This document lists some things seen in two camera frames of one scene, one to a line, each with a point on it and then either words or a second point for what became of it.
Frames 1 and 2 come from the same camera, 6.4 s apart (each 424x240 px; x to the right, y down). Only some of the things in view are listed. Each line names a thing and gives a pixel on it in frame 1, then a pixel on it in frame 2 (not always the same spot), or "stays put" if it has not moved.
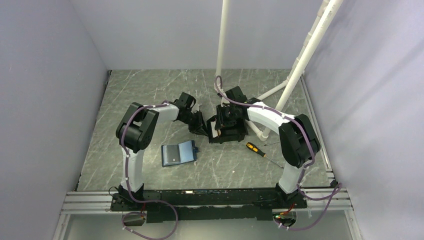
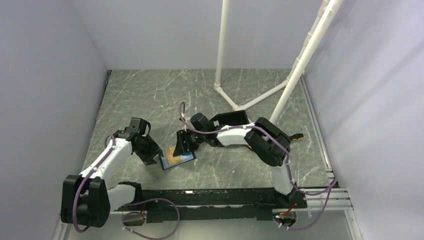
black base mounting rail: x=206 y=205 stays put
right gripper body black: x=226 y=115 -> x=202 y=136
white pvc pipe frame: x=325 y=17 stays put
